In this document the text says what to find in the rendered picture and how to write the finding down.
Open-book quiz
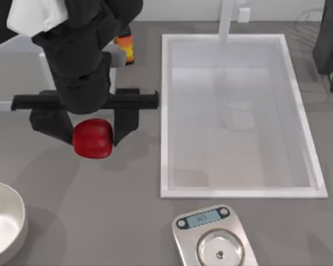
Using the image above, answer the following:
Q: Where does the pale grey rounded box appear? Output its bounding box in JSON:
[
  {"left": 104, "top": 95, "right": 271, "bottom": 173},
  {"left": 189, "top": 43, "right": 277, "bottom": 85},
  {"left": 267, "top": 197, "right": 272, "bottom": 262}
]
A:
[{"left": 102, "top": 44, "right": 128, "bottom": 95}]

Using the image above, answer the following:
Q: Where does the white tall tap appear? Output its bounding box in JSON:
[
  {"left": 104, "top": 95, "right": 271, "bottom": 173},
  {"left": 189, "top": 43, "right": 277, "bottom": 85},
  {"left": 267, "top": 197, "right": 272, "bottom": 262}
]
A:
[{"left": 217, "top": 0, "right": 236, "bottom": 44}]

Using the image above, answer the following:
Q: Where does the white bowl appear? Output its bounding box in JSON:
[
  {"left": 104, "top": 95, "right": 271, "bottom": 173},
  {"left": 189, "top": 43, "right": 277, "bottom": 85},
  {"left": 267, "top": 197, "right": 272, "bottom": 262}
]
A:
[{"left": 0, "top": 181, "right": 29, "bottom": 266}]

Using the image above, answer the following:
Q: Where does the silver kitchen scale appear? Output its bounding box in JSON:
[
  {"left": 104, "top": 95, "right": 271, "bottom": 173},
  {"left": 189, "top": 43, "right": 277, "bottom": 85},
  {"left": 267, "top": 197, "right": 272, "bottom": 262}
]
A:
[{"left": 171, "top": 204, "right": 259, "bottom": 266}]

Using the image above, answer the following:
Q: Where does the orange and yellow can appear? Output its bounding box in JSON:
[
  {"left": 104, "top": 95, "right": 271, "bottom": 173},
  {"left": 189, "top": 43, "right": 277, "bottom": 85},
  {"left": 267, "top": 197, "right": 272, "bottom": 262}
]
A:
[{"left": 113, "top": 33, "right": 135, "bottom": 66}]

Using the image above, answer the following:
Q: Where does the white sink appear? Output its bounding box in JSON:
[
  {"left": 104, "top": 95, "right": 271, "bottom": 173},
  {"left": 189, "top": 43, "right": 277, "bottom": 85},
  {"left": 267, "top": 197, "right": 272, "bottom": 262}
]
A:
[{"left": 159, "top": 33, "right": 329, "bottom": 200}]

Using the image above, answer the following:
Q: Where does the red apple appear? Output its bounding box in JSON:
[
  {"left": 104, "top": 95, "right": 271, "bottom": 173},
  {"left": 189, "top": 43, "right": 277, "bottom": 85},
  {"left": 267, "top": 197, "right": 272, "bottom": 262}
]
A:
[{"left": 72, "top": 119, "right": 114, "bottom": 160}]

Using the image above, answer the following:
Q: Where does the white wall outlet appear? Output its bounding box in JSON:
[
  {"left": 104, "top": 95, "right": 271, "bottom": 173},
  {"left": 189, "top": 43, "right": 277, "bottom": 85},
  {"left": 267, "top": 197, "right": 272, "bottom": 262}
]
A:
[{"left": 237, "top": 7, "right": 251, "bottom": 23}]

